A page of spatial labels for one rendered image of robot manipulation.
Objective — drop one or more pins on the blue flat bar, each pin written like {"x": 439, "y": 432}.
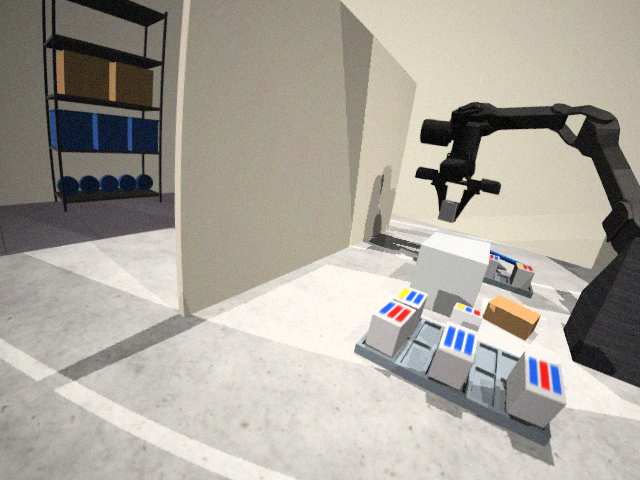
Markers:
{"x": 510, "y": 260}

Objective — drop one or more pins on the tan cardboard box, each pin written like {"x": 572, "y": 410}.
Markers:
{"x": 510, "y": 316}

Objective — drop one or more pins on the grey slotted rack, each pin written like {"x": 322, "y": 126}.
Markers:
{"x": 484, "y": 389}

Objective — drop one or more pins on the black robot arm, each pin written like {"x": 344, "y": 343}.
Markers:
{"x": 598, "y": 138}

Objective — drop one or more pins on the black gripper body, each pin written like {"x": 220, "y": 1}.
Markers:
{"x": 485, "y": 185}

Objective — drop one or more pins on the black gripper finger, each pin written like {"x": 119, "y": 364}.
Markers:
{"x": 467, "y": 195}
{"x": 441, "y": 192}

